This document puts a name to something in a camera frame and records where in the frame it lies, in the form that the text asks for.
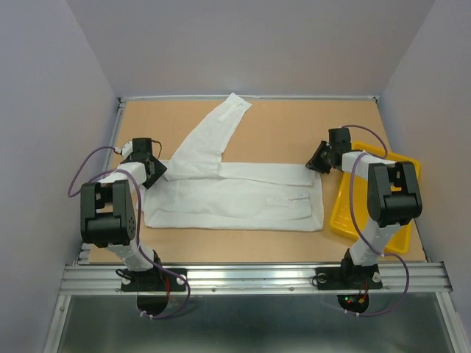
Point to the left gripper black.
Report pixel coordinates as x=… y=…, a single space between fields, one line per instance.
x=159 y=170

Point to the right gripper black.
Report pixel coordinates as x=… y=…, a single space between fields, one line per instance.
x=315 y=162

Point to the white long sleeve shirt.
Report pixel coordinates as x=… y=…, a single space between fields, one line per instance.
x=199 y=190

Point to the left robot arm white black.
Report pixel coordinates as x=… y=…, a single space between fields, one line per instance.
x=110 y=208

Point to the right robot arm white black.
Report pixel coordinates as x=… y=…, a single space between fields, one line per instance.
x=393 y=197

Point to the yellow plastic tray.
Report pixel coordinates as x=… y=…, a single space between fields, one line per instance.
x=340 y=219

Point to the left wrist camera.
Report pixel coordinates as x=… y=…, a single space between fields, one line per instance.
x=124 y=151

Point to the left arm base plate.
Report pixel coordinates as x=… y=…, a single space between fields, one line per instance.
x=154 y=289

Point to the aluminium mounting rail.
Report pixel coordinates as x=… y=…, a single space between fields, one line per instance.
x=258 y=279

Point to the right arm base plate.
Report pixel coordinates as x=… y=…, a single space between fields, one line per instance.
x=353 y=286

